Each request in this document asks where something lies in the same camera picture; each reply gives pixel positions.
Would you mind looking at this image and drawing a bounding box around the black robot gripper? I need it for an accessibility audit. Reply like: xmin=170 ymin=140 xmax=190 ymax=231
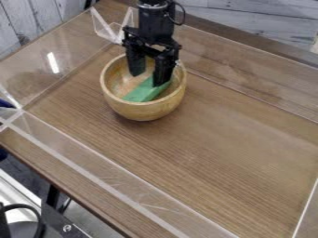
xmin=124 ymin=0 xmax=184 ymax=86

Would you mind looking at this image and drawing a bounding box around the green rectangular block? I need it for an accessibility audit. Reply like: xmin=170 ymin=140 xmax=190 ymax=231
xmin=124 ymin=76 xmax=170 ymax=102

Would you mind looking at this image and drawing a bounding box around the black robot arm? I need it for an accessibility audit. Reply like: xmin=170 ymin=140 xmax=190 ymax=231
xmin=122 ymin=0 xmax=186 ymax=86

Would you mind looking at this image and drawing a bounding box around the light wooden bowl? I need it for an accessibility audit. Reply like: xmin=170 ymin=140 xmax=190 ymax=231
xmin=100 ymin=54 xmax=188 ymax=122

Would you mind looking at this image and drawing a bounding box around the blue object at left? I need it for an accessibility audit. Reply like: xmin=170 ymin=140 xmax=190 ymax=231
xmin=0 ymin=99 xmax=17 ymax=109

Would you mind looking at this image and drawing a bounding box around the black table leg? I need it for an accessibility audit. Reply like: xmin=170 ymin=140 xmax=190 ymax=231
xmin=46 ymin=185 xmax=61 ymax=208

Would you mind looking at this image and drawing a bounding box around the black chair armrest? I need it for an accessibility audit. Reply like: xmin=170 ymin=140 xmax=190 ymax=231
xmin=0 ymin=203 xmax=47 ymax=238

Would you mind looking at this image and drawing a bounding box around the clear acrylic corner bracket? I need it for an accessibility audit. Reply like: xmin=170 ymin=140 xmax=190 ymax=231
xmin=90 ymin=7 xmax=136 ymax=45

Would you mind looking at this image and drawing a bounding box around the clear acrylic enclosure wall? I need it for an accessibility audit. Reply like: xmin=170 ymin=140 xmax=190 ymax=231
xmin=0 ymin=0 xmax=318 ymax=238

